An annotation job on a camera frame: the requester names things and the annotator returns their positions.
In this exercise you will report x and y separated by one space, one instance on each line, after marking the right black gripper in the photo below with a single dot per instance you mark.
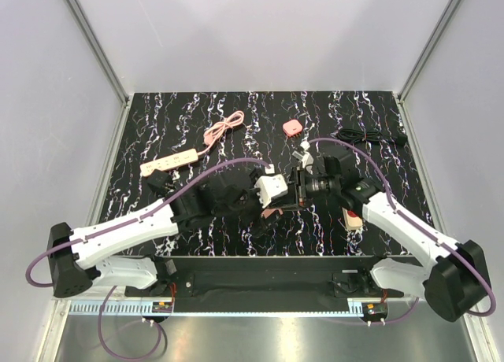
298 197

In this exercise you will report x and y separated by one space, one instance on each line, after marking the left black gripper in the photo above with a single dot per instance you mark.
254 222

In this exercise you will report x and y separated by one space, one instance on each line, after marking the pink plug adapter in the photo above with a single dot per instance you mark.
271 213

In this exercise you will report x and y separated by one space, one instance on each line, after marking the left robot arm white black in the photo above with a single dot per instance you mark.
80 258

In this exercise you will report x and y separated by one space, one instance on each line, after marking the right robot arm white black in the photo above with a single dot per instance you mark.
451 276

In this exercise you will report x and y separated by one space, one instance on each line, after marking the wooden red socket power strip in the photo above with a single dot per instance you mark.
352 222

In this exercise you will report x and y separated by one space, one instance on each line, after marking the pink square charger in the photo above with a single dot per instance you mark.
292 128

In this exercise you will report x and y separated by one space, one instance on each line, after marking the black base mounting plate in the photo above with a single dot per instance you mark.
195 277

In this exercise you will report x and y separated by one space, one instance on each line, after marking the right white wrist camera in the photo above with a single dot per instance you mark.
303 156

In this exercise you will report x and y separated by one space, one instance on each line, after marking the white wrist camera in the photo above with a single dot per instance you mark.
270 186
303 156

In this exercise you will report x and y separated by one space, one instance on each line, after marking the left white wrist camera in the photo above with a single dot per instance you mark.
270 186

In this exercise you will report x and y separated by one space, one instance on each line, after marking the grey slotted cable duct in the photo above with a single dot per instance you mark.
122 308

